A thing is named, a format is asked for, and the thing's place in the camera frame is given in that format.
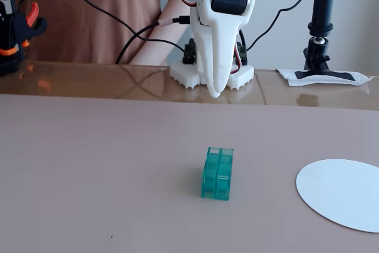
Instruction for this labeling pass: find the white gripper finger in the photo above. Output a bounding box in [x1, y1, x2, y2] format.
[198, 0, 256, 93]
[195, 27, 220, 99]

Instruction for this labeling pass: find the teal transparent lego brick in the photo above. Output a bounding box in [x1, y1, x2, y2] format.
[200, 146, 235, 201]

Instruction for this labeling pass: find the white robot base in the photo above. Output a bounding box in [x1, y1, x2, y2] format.
[169, 62, 255, 90]

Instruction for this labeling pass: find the bare person forearm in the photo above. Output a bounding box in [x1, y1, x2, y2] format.
[130, 0, 193, 66]

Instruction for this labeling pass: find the white paper circle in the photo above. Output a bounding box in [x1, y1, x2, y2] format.
[295, 158, 379, 233]

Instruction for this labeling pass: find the white tape patch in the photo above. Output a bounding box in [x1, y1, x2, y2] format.
[275, 68, 374, 87]

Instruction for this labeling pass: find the brown shirt torso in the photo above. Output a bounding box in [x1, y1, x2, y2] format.
[11, 0, 163, 65]

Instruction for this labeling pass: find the pink table mat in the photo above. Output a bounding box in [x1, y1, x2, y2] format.
[0, 94, 379, 253]

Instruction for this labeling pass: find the black orange spring clamp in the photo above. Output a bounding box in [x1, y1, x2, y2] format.
[0, 2, 48, 49]

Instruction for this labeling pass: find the red white black servo wire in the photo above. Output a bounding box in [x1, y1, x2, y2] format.
[232, 35, 246, 75]

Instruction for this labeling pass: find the black usb cable white plug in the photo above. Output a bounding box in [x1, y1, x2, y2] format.
[114, 15, 191, 65]

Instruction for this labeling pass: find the black camera cable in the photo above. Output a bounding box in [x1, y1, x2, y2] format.
[246, 0, 317, 52]

